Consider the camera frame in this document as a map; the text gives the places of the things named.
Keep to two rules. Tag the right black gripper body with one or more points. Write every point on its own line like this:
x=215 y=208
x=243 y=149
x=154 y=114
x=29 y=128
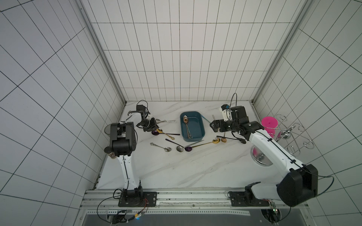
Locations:
x=218 y=125

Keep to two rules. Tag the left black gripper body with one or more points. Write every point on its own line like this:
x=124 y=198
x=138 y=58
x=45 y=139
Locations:
x=148 y=125

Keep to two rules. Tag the teal plastic storage box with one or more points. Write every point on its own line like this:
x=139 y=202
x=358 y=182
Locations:
x=196 y=126

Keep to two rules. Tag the yellow bowl ornate silver spoon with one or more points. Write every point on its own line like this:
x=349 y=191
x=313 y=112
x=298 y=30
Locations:
x=186 y=121

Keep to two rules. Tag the purple iridescent spoon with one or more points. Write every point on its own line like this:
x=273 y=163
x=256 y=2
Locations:
x=178 y=144

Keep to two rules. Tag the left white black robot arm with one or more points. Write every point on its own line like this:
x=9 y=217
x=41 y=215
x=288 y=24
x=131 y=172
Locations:
x=123 y=140

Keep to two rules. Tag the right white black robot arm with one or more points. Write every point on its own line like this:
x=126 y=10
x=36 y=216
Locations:
x=299 y=181

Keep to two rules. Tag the small ornate silver spoon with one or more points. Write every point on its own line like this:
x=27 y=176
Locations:
x=166 y=149

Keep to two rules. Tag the silver matte round spoon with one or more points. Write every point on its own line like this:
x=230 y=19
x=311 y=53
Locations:
x=192 y=144

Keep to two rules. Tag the clear plastic cup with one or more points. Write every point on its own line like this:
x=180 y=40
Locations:
x=107 y=129

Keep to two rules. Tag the small brown spice jar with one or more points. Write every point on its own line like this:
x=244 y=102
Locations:
x=110 y=153

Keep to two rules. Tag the pink plastic cup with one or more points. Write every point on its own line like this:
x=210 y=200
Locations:
x=270 y=124

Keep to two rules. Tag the silver spoon with printed handle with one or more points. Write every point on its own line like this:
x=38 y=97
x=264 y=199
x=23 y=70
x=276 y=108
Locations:
x=165 y=121

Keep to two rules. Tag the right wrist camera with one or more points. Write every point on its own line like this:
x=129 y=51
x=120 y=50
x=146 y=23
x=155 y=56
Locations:
x=232 y=113

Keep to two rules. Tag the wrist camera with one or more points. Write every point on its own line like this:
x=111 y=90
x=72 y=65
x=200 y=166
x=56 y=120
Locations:
x=232 y=113
x=143 y=110

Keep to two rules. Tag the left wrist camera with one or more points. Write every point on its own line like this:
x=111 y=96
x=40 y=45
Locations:
x=143 y=110

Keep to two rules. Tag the black handled spoon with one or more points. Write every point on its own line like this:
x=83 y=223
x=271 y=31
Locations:
x=243 y=141

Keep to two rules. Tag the chrome wire cup rack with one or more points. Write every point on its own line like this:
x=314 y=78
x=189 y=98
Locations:
x=291 y=137

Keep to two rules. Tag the aluminium mounting rail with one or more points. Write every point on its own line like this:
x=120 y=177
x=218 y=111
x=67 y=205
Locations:
x=178 y=201

